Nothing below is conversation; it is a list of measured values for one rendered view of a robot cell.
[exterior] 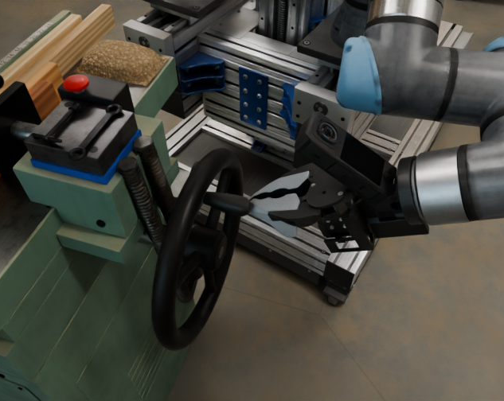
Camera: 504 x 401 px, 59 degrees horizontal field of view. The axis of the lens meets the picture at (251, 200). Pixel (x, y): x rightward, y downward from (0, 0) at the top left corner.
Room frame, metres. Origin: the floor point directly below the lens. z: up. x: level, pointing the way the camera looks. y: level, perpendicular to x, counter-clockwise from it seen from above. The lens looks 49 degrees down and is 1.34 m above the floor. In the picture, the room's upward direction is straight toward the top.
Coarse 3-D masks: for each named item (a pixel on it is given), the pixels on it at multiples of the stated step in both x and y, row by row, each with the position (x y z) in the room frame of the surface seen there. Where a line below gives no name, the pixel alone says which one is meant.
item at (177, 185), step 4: (180, 172) 0.70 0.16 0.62; (184, 172) 0.70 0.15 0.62; (188, 172) 0.70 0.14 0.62; (180, 176) 0.69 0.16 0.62; (184, 176) 0.69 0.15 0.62; (188, 176) 0.69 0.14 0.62; (176, 180) 0.68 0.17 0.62; (180, 180) 0.68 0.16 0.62; (184, 180) 0.68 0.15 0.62; (172, 184) 0.66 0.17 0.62; (176, 184) 0.66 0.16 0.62; (180, 184) 0.66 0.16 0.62; (172, 188) 0.65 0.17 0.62; (176, 188) 0.65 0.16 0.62; (180, 188) 0.65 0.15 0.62; (172, 192) 0.64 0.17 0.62; (176, 192) 0.64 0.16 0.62; (176, 196) 0.63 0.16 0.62
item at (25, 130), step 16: (0, 96) 0.47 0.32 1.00; (16, 96) 0.48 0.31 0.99; (0, 112) 0.45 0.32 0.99; (16, 112) 0.47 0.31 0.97; (32, 112) 0.49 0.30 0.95; (0, 128) 0.44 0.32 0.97; (16, 128) 0.45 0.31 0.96; (32, 128) 0.45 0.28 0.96; (0, 144) 0.43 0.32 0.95; (16, 144) 0.45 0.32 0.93; (0, 160) 0.42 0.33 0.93; (16, 160) 0.44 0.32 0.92
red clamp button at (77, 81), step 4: (68, 76) 0.47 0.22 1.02; (72, 76) 0.47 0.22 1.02; (76, 76) 0.47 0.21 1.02; (80, 76) 0.47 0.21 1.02; (84, 76) 0.47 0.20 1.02; (64, 80) 0.46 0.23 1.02; (68, 80) 0.46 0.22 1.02; (72, 80) 0.46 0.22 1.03; (76, 80) 0.46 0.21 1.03; (80, 80) 0.46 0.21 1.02; (84, 80) 0.46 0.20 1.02; (88, 80) 0.47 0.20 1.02; (64, 84) 0.46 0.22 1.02; (68, 84) 0.45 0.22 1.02; (72, 84) 0.45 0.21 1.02; (76, 84) 0.45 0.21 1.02; (80, 84) 0.46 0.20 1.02; (84, 84) 0.46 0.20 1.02; (68, 88) 0.45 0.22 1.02; (72, 88) 0.45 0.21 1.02; (76, 88) 0.45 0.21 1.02; (80, 88) 0.45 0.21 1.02
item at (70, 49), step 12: (96, 12) 0.80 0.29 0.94; (108, 12) 0.82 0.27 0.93; (84, 24) 0.76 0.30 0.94; (96, 24) 0.77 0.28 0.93; (108, 24) 0.81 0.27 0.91; (72, 36) 0.72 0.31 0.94; (84, 36) 0.74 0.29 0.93; (96, 36) 0.77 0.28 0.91; (60, 48) 0.68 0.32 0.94; (72, 48) 0.70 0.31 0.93; (84, 48) 0.73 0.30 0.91; (48, 60) 0.64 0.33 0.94; (60, 60) 0.66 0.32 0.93; (72, 60) 0.69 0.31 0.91; (24, 72) 0.61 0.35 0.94
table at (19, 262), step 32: (160, 96) 0.65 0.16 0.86; (0, 192) 0.39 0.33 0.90; (0, 224) 0.34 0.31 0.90; (32, 224) 0.34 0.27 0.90; (64, 224) 0.36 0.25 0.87; (0, 256) 0.29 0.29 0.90; (32, 256) 0.31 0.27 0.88; (128, 256) 0.33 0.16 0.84; (0, 288) 0.26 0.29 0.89; (0, 320) 0.23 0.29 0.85
